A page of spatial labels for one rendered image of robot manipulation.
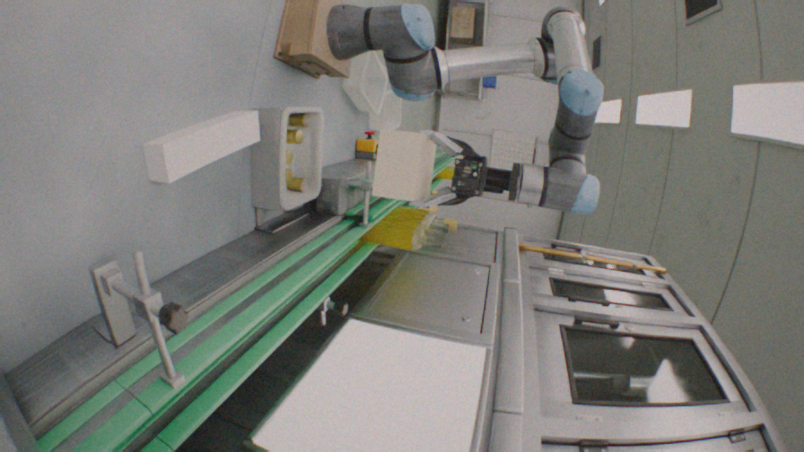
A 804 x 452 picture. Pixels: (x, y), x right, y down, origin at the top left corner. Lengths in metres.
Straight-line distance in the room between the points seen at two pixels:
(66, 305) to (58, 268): 0.06
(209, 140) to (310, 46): 0.32
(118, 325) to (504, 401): 0.63
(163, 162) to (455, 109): 6.48
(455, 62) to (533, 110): 5.93
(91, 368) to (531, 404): 0.72
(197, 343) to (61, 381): 0.22
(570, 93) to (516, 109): 6.19
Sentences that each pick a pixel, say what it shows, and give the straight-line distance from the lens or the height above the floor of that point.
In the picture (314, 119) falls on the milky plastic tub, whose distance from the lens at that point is 0.88.
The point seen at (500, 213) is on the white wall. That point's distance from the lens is 7.01.
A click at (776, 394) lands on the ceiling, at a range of 1.83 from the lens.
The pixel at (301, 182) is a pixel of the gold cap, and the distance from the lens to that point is 0.87.
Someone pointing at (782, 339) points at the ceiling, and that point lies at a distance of 1.84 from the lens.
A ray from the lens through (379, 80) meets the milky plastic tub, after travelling 1.37.
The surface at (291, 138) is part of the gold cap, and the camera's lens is 0.84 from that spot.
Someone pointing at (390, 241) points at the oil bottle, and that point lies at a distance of 0.98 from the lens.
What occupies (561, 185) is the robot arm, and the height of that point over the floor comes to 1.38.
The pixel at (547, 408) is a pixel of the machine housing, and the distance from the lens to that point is 0.75.
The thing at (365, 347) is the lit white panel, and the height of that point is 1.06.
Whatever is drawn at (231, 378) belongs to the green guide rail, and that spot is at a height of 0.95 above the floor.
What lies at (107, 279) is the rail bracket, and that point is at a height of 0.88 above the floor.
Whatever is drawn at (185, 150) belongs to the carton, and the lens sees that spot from 0.58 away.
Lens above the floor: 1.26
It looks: 14 degrees down
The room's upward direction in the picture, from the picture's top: 99 degrees clockwise
